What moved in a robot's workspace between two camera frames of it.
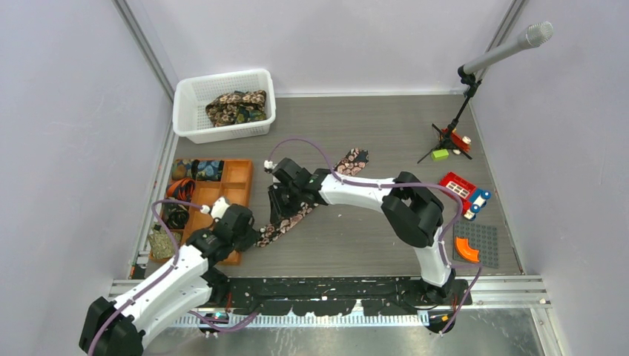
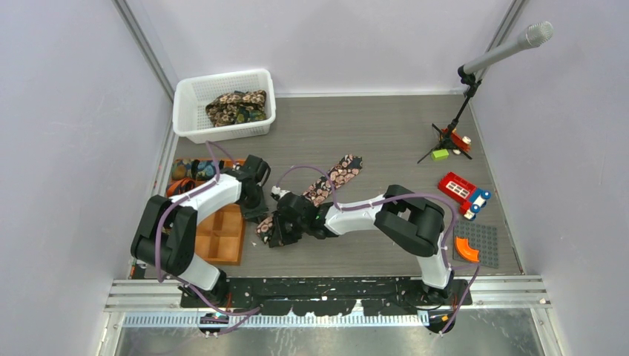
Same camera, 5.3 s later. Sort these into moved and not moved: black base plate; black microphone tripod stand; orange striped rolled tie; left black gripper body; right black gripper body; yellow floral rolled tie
Moved: left black gripper body; right black gripper body
Not moved: yellow floral rolled tie; black base plate; orange striped rolled tie; black microphone tripod stand
